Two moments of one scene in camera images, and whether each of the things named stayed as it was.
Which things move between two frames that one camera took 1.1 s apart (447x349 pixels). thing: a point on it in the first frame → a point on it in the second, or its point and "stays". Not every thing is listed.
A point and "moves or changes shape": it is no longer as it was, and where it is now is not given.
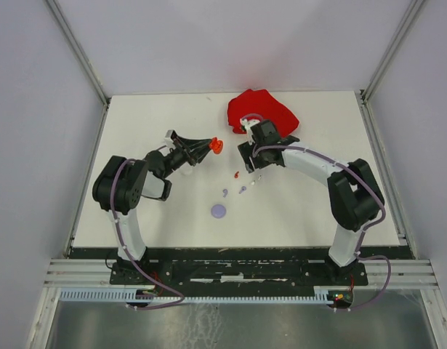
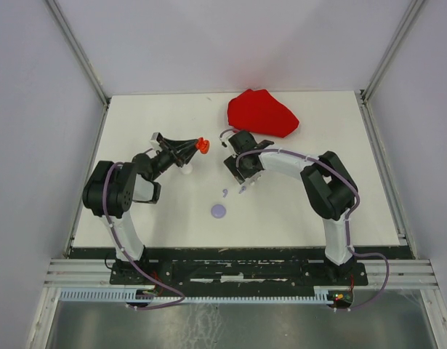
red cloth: x=261 y=102 stays
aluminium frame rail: x=83 y=273 stays
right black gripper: x=245 y=151 → x=231 y=163
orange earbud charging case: x=216 y=145 moves or changes shape
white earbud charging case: x=186 y=172 stays
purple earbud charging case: x=218 y=211 stays
